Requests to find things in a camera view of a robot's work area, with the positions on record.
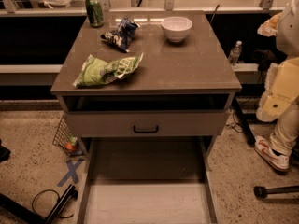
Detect white and red sneaker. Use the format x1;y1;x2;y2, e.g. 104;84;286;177
254;136;290;172

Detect open pulled-out drawer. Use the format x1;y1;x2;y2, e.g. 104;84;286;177
74;137;221;224

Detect green jalapeno chip bag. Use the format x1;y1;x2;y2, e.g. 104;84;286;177
73;54;143;88

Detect black tripod leg left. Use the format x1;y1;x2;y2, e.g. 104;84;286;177
0;184;78;224

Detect black floor cable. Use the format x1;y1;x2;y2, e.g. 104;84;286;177
31;189;75;219

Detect wire mesh basket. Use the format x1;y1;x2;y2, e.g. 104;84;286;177
52;118;83;157

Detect green soda can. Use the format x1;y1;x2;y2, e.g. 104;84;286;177
85;0;104;27

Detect person leg beige trousers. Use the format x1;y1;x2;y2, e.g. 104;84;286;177
270;102;299;156

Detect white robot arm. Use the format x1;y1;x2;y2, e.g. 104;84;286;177
256;0;299;122

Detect blue tape cross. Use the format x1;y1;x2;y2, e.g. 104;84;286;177
57;158;84;187

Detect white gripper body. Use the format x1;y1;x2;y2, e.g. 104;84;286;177
256;57;299;122

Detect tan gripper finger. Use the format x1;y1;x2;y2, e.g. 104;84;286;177
257;13;281;37

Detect clear plastic water bottle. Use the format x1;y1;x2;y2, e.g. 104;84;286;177
228;41;243;66

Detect grey drawer cabinet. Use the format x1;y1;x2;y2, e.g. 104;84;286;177
50;9;243;224

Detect closed drawer with black handle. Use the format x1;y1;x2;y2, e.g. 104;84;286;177
64;111;229;137

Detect blue chip bag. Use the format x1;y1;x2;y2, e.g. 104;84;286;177
100;17;140;52

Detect white ceramic bowl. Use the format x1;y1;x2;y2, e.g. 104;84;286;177
161;16;192;43

